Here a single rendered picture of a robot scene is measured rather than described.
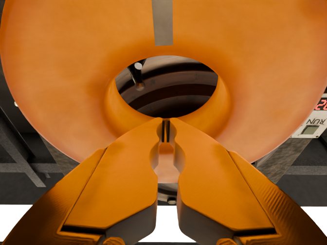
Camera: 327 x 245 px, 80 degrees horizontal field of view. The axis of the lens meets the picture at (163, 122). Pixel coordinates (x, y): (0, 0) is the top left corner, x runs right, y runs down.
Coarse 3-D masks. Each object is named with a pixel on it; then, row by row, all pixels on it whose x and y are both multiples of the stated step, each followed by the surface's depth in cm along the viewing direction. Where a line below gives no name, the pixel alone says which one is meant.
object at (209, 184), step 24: (168, 120) 12; (192, 144) 10; (216, 144) 10; (192, 168) 8; (216, 168) 8; (192, 192) 7; (216, 192) 7; (240, 192) 7; (192, 216) 7; (216, 216) 6; (240, 216) 6; (264, 216) 6; (216, 240) 6
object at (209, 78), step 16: (144, 80) 33; (160, 80) 33; (176, 80) 33; (192, 80) 33; (208, 80) 33; (128, 96) 36; (144, 96) 35; (160, 96) 34; (176, 96) 33; (192, 96) 33; (208, 96) 33; (144, 112) 36; (160, 112) 36
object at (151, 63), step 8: (160, 56) 32; (168, 56) 32; (176, 56) 32; (144, 64) 33; (152, 64) 33; (160, 64) 33; (168, 64) 33; (176, 64) 33; (184, 64) 33; (192, 64) 33; (200, 64) 33; (120, 72) 34; (128, 72) 34; (144, 72) 34; (120, 80) 35; (128, 80) 35; (120, 88) 37; (272, 152) 50; (264, 160) 52
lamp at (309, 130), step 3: (309, 126) 62; (312, 126) 62; (315, 126) 62; (318, 126) 62; (306, 129) 62; (309, 129) 62; (312, 129) 62; (315, 129) 62; (303, 132) 63; (306, 132) 63; (309, 132) 63; (312, 132) 63
